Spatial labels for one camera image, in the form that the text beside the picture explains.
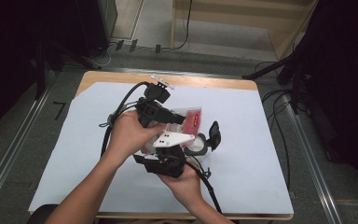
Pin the light wooden shelf frame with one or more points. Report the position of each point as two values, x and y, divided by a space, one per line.
286 37

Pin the metal floor rail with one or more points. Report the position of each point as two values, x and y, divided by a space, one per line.
199 74
313 161
15 143

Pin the dark cabinet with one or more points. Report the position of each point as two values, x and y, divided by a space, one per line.
96 25

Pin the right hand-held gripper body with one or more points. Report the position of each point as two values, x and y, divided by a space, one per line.
167 158

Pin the clear red-topped refill pouch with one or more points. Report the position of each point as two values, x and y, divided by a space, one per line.
191 121

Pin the person's left hand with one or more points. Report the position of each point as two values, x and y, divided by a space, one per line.
127 137

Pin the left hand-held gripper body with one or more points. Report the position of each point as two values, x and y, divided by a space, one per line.
152 105

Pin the wooden table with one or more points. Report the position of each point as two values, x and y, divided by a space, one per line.
199 81

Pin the black round stool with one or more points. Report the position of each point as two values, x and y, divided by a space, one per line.
42 214

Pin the black tripod stand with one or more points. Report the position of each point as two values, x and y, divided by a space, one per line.
279 67

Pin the person's right hand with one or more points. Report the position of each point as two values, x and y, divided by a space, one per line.
186 186

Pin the white paper sheet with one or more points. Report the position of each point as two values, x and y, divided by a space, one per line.
245 140

